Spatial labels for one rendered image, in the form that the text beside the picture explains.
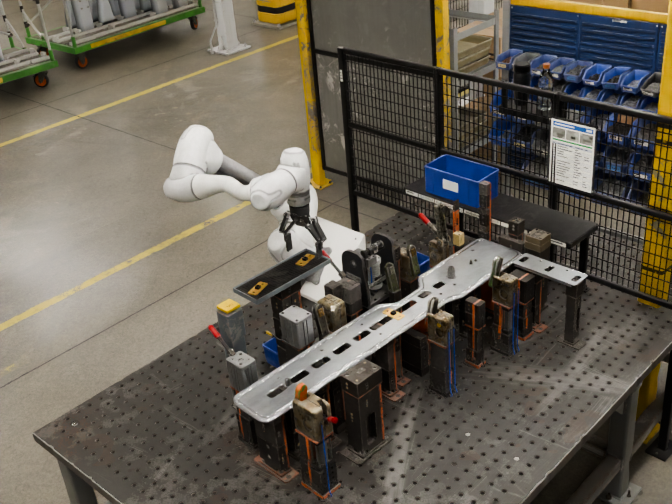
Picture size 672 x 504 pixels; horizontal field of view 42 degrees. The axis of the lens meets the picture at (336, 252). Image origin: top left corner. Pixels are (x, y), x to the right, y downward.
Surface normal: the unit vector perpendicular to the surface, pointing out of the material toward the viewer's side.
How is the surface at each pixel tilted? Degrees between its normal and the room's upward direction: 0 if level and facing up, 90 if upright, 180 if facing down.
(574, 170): 90
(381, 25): 92
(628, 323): 0
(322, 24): 91
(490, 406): 0
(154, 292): 0
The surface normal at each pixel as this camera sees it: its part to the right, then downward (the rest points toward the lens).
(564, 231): -0.08, -0.87
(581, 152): -0.71, 0.40
